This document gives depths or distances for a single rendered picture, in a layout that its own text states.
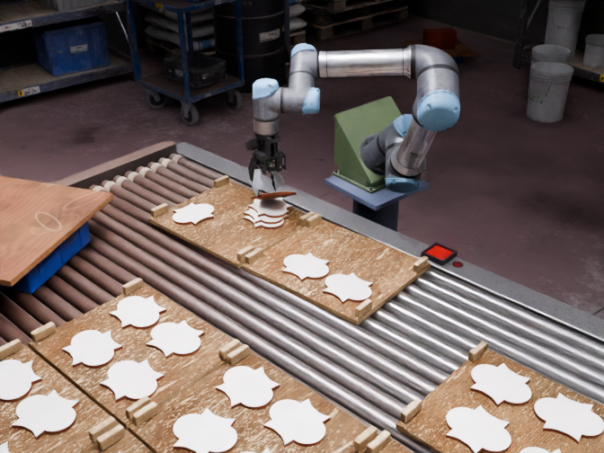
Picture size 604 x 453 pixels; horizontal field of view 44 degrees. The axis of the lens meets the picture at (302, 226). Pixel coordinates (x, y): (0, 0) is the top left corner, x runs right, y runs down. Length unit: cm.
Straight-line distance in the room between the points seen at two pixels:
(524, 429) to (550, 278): 228
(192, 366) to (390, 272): 64
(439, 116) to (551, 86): 357
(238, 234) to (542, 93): 373
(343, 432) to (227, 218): 97
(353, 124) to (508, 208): 195
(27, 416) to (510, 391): 106
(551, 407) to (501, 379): 13
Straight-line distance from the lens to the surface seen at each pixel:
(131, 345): 191
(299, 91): 218
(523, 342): 197
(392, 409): 174
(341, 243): 225
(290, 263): 214
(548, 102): 572
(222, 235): 230
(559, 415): 175
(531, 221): 441
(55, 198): 241
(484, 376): 180
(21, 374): 189
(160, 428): 169
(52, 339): 199
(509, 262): 400
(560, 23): 669
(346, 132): 269
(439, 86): 213
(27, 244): 219
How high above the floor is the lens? 211
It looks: 30 degrees down
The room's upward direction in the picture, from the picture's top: 1 degrees counter-clockwise
